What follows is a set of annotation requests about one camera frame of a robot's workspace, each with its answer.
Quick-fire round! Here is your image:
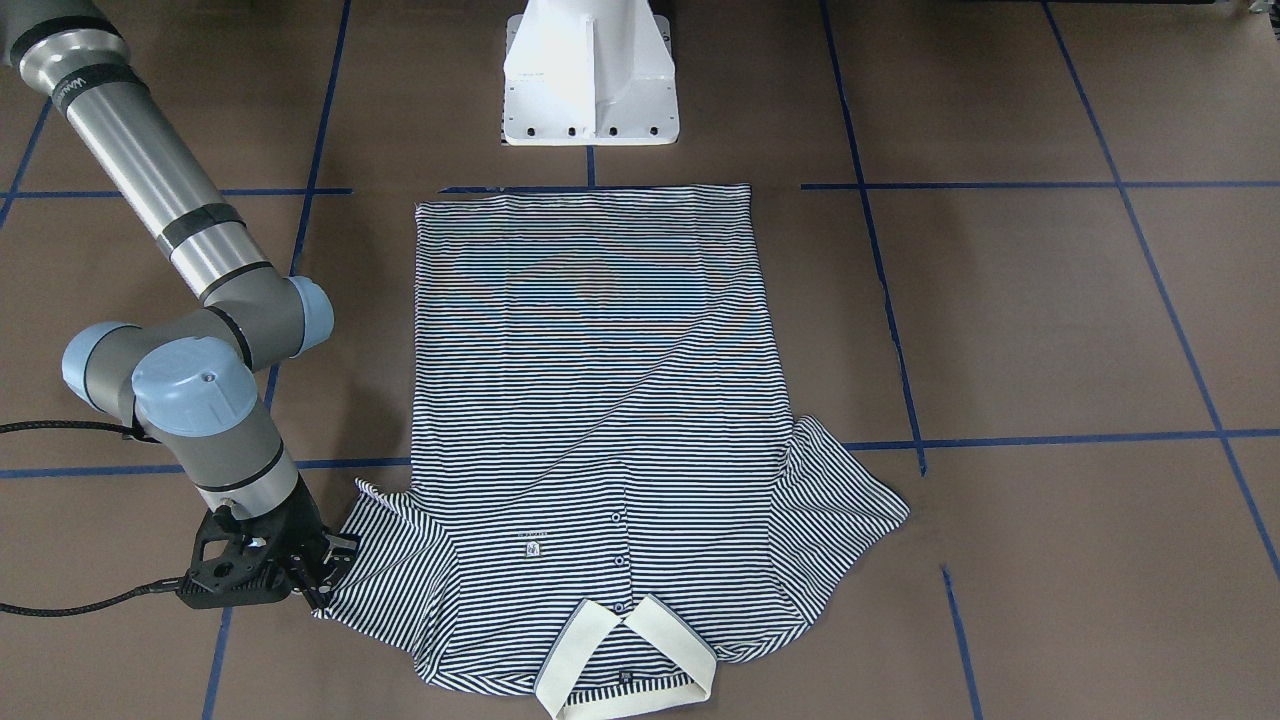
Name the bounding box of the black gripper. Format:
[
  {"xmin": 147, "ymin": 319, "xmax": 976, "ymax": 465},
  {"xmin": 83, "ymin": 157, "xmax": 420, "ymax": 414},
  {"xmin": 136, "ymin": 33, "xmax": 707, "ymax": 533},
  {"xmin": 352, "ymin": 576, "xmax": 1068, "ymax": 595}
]
[{"xmin": 177, "ymin": 495, "xmax": 361, "ymax": 611}]

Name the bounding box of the striped polo shirt white collar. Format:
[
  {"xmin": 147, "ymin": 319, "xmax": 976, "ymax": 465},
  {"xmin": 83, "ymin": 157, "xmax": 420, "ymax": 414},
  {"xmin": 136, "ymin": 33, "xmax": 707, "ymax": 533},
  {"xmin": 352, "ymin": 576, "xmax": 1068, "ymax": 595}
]
[{"xmin": 320, "ymin": 184, "xmax": 910, "ymax": 719}]

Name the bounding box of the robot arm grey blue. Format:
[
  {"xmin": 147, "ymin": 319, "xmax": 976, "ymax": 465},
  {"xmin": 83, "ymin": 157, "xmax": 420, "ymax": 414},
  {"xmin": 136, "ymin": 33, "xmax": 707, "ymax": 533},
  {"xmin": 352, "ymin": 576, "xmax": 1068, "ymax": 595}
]
[{"xmin": 3, "ymin": 1, "xmax": 360, "ymax": 611}]

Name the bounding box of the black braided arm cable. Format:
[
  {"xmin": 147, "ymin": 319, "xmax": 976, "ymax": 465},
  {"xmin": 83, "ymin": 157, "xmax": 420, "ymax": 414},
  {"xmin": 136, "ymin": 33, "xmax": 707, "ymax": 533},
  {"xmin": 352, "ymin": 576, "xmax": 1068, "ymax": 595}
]
[{"xmin": 0, "ymin": 418, "xmax": 191, "ymax": 618}]

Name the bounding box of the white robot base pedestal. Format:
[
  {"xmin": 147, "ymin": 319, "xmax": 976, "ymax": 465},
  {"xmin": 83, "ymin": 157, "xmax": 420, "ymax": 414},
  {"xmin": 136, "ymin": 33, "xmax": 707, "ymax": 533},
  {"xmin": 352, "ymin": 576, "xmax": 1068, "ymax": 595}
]
[{"xmin": 500, "ymin": 1, "xmax": 681, "ymax": 147}]

